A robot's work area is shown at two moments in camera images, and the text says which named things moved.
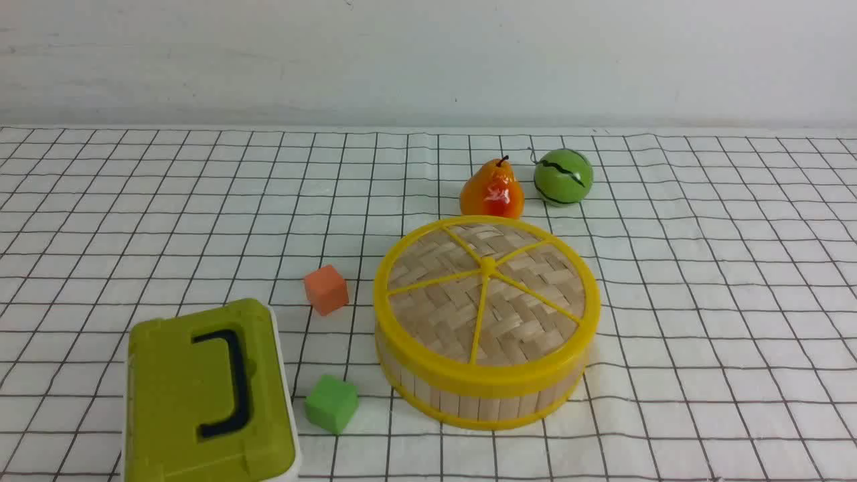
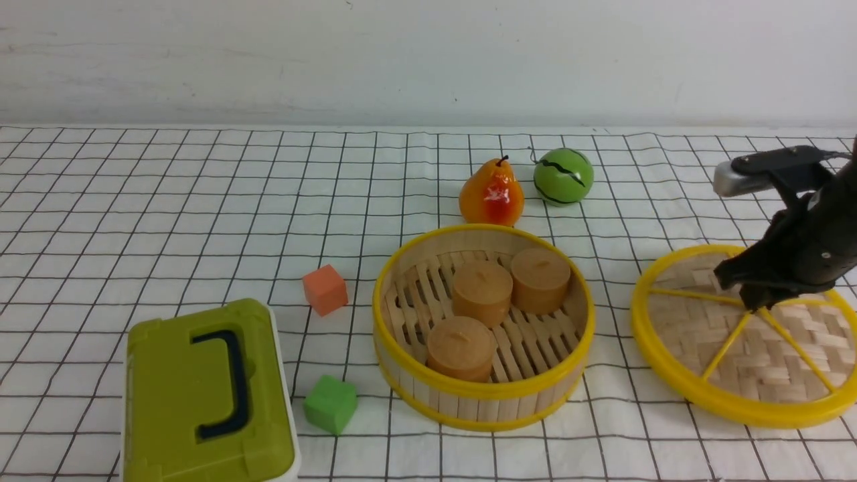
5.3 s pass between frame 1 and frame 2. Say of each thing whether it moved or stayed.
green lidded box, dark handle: stayed
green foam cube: stayed
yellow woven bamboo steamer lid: moved
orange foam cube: stayed
